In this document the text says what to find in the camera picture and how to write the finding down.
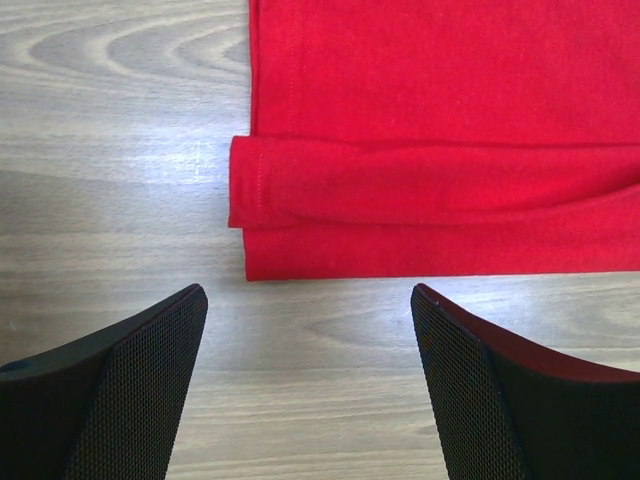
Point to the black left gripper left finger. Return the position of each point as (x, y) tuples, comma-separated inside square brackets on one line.
[(107, 405)]

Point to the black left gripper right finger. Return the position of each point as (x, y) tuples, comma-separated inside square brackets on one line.
[(508, 408)]

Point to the red t shirt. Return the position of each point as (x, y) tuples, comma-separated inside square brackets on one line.
[(439, 138)]

